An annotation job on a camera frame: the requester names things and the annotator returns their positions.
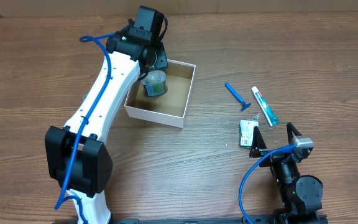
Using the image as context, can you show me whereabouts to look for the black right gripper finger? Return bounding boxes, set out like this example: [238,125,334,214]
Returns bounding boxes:
[249,126,268,157]
[287,122,301,143]

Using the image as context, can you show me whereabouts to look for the small green white packet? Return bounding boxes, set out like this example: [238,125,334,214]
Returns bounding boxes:
[239,114,260,148]

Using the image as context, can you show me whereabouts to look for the teal toothpaste tube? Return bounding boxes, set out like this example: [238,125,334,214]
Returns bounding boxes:
[251,86,280,127]

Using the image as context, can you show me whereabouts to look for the clear soap pump bottle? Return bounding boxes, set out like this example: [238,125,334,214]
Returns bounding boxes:
[140,70,167,97]

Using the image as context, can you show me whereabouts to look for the pink cardboard box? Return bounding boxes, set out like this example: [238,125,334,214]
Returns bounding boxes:
[124,58,196,129]

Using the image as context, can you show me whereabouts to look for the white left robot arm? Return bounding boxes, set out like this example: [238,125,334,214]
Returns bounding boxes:
[45,29,168,223]

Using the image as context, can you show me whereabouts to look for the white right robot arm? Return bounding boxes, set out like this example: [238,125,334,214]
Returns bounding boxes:
[249,123,328,224]

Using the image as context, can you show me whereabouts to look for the blue disposable razor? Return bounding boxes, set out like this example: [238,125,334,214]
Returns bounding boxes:
[225,82,251,111]

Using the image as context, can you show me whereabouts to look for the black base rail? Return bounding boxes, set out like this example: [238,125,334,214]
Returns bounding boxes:
[110,215,329,224]

